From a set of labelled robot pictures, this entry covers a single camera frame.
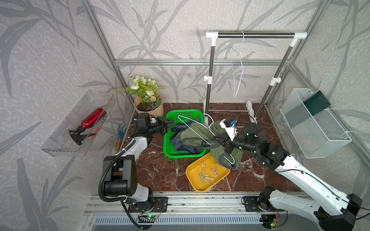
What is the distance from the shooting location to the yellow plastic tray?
0.81 metres

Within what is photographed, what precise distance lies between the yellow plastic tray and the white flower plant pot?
440mm

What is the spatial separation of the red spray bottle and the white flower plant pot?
0.26m

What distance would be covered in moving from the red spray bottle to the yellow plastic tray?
52 cm

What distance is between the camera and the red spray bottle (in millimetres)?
618

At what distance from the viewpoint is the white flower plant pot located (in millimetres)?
906
